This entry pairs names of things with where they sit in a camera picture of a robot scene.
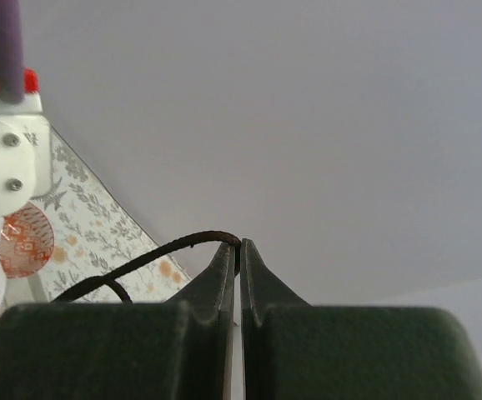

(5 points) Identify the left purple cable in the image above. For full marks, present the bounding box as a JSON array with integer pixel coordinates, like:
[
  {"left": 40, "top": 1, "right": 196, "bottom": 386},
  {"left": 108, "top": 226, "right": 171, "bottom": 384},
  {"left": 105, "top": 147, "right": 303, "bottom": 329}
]
[{"left": 0, "top": 0, "right": 26, "bottom": 104}]

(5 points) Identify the black headphone cable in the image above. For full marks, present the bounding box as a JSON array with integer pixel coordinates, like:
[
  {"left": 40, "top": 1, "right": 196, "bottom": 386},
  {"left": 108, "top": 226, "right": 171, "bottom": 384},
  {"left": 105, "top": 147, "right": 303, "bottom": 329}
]
[{"left": 48, "top": 230, "right": 242, "bottom": 305}]

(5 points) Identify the floral tablecloth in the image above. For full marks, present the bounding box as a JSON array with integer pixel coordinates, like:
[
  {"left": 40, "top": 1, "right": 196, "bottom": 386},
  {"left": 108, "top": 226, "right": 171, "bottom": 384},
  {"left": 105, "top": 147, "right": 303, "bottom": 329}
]
[{"left": 0, "top": 124, "right": 194, "bottom": 304}]

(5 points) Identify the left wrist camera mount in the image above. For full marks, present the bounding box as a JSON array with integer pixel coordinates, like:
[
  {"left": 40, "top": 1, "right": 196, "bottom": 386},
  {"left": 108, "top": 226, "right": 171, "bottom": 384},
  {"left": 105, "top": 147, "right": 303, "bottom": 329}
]
[{"left": 0, "top": 69, "right": 53, "bottom": 217}]

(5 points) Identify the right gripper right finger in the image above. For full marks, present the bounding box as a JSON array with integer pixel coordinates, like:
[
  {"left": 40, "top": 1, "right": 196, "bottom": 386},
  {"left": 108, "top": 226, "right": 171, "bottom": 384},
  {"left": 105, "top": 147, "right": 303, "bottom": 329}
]
[{"left": 240, "top": 239, "right": 482, "bottom": 399}]

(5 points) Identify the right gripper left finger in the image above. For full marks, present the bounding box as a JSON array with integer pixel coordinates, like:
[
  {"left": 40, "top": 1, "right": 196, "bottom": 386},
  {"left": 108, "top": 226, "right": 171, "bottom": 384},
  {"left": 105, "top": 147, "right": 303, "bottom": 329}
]
[{"left": 0, "top": 244, "right": 235, "bottom": 399}]

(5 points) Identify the red patterned bowl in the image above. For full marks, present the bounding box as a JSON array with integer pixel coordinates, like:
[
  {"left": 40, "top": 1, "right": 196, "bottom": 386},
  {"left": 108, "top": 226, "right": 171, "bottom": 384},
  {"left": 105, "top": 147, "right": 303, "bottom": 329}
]
[{"left": 0, "top": 202, "right": 55, "bottom": 278}]

